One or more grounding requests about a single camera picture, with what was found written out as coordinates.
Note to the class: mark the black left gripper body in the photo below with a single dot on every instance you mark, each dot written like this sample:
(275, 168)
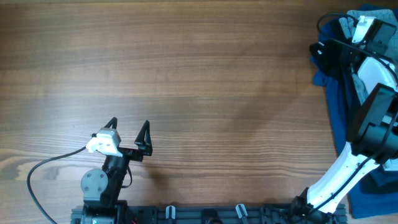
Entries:
(133, 154)

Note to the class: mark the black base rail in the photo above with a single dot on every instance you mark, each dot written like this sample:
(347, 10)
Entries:
(265, 214)

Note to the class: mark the grey garment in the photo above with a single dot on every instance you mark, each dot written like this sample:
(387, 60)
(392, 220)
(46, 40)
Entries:
(347, 26)

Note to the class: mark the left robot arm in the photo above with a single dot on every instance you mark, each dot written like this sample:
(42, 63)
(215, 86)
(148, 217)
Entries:
(101, 187)

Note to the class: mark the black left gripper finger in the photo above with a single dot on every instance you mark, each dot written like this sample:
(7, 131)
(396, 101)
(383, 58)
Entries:
(112, 123)
(143, 140)

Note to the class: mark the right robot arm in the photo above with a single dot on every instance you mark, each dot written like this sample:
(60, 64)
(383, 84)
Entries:
(371, 136)

